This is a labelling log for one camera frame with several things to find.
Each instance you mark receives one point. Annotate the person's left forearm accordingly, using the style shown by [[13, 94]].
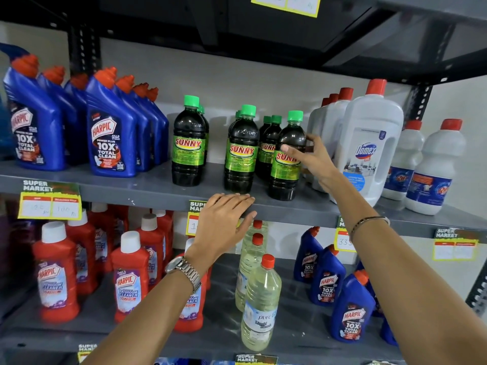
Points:
[[152, 323]]

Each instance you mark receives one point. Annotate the small blue toilet cleaner bottle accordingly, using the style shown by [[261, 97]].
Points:
[[387, 332], [376, 306], [350, 315], [306, 258], [327, 281]]

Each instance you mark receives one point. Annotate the large white red-capped bottle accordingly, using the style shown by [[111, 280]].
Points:
[[314, 121], [340, 110], [327, 117], [373, 121]]

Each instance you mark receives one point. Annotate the person's right hand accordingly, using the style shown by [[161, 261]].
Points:
[[319, 163]]

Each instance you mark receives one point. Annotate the blue packet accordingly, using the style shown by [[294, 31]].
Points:
[[178, 362]]

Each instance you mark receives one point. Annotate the person's left thumb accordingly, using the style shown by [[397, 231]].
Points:
[[248, 226]]

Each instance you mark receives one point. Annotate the grey metal shelf board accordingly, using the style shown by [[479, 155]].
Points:
[[220, 330], [266, 34], [152, 186]]

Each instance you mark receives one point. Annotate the yellow green price label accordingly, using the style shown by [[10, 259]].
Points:
[[86, 352], [49, 205], [192, 224], [342, 239], [255, 360], [285, 3], [454, 247]]

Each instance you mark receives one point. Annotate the person's right thumb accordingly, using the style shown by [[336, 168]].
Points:
[[295, 153]]

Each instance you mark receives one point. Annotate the dark green-capped cleaner bottle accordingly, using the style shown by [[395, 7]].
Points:
[[285, 186]]

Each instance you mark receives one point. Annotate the group of dark green-capped bottles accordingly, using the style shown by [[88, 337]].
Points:
[[188, 129]]

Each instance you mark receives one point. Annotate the silver metal wristwatch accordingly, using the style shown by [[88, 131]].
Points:
[[186, 271]]

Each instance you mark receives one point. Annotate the black perforated rack upright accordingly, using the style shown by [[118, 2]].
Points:
[[418, 98], [477, 292], [85, 49]]

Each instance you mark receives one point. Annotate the clear liquid red-capped bottle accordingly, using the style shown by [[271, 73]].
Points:
[[260, 300], [247, 269], [258, 233]]

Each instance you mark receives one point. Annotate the small white blue-label bottle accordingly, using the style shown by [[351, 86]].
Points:
[[437, 155], [409, 148]]

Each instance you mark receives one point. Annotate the person's left little finger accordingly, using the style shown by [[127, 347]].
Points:
[[215, 199]]

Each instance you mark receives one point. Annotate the person's left middle finger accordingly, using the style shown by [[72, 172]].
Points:
[[232, 202]]

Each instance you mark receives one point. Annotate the group of red white-capped bottles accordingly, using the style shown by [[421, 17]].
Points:
[[57, 269]]

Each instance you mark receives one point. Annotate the row of large blue bottles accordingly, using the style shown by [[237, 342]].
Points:
[[110, 148]]

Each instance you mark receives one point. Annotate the blue spray bottle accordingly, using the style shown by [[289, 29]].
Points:
[[4, 140]]

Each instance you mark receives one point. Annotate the person's right forearm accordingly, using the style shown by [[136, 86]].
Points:
[[399, 281]]

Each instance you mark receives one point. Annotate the person's left hand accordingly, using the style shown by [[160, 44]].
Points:
[[217, 231]]

